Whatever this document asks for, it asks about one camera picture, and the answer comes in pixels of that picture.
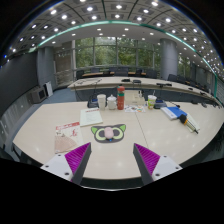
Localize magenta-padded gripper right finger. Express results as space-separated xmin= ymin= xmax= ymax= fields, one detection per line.
xmin=133 ymin=143 xmax=183 ymax=186

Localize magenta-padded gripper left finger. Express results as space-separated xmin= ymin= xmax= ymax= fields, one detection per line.
xmin=40 ymin=142 xmax=92 ymax=185

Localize black cat-face mouse pad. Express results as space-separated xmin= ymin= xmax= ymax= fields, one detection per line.
xmin=90 ymin=123 xmax=127 ymax=144

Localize red and white brochure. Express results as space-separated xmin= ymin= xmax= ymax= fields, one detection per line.
xmin=54 ymin=121 xmax=84 ymax=155

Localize white paper document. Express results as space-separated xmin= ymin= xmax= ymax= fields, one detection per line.
xmin=79 ymin=107 xmax=104 ymax=128

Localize colourful sticker sheet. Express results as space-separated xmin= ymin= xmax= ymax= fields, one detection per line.
xmin=124 ymin=104 xmax=147 ymax=114

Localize blue and white book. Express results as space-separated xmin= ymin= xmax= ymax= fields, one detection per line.
xmin=160 ymin=106 xmax=188 ymax=121

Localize black handheld microphone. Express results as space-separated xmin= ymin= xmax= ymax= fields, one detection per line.
xmin=179 ymin=114 xmax=200 ymax=135

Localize black desk microphone console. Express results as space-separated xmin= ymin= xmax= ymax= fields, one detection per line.
xmin=153 ymin=98 xmax=168 ymax=110
xmin=87 ymin=96 xmax=100 ymax=109

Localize green-printed paper cup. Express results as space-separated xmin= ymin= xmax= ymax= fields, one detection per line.
xmin=147 ymin=94 xmax=158 ymax=110

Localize stack of white paper cups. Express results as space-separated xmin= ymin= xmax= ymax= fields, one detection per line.
xmin=96 ymin=93 xmax=107 ymax=111

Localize beige cardboard box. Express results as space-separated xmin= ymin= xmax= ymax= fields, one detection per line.
xmin=124 ymin=90 xmax=146 ymax=107

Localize white lidded mug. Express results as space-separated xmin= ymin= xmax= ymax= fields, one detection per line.
xmin=106 ymin=94 xmax=118 ymax=111

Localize red drink bottle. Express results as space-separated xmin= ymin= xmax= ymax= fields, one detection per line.
xmin=116 ymin=85 xmax=126 ymax=111

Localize grey box monitor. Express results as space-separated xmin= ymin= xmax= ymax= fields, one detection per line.
xmin=30 ymin=86 xmax=48 ymax=104

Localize white leaning board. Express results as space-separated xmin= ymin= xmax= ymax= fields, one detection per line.
xmin=43 ymin=80 xmax=54 ymax=98

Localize curved conference table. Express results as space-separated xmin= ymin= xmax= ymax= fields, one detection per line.
xmin=67 ymin=76 xmax=221 ymax=104

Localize dark office chairs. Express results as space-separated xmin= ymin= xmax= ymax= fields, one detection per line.
xmin=75 ymin=66 xmax=214 ymax=94

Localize ceiling lights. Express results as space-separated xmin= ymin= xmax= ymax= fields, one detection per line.
xmin=6 ymin=0 xmax=224 ymax=73

